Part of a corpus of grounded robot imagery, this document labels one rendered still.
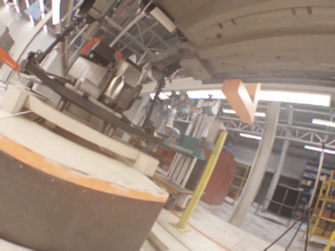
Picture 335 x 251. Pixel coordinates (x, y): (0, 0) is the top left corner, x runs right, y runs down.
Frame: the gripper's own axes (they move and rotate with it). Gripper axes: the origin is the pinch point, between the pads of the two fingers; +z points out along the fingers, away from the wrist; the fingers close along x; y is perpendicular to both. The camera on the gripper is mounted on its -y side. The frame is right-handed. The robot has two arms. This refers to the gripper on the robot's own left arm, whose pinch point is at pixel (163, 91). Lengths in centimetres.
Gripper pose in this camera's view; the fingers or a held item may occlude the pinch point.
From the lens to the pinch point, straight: 170.0
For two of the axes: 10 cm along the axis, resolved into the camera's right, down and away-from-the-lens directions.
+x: -3.4, 9.4, 0.8
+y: -0.5, 0.7, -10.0
